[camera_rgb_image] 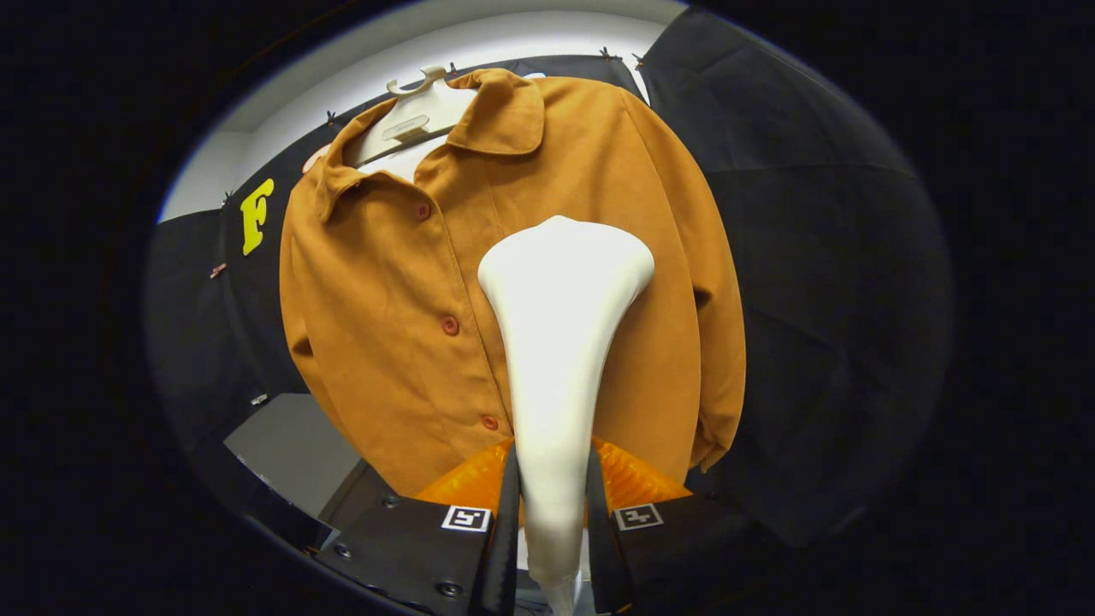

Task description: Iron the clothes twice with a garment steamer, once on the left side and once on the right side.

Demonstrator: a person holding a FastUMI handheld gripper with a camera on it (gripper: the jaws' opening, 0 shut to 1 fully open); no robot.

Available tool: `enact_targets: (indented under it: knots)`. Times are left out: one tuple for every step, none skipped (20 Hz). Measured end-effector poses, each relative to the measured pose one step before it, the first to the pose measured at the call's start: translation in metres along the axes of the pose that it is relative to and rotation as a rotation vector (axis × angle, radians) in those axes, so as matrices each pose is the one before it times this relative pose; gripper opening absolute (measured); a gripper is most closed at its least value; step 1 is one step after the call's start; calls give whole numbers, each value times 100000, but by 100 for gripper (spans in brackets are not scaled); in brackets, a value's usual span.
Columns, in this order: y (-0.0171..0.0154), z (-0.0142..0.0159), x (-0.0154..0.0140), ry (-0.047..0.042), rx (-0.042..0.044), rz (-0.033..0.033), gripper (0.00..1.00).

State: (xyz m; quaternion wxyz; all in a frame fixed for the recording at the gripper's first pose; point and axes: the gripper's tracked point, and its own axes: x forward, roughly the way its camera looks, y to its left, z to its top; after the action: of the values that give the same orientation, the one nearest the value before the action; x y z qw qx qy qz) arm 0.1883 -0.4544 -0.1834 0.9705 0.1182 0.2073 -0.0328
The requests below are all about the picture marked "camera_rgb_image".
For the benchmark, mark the black backdrop cloth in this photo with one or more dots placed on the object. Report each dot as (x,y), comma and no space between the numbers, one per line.
(813,257)

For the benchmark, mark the orange button shirt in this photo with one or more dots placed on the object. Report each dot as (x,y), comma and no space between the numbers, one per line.
(385,325)

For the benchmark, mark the grey cabinet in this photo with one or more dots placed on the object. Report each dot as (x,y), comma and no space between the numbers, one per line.
(291,445)

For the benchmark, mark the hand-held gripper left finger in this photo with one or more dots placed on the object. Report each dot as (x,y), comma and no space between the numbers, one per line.
(506,530)

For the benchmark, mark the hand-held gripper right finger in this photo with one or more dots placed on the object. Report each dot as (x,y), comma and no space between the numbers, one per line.
(600,547)

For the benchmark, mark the white clothes hanger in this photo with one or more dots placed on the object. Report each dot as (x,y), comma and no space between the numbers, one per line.
(419,115)

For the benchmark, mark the white garment steamer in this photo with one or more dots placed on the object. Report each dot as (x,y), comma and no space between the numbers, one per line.
(560,342)

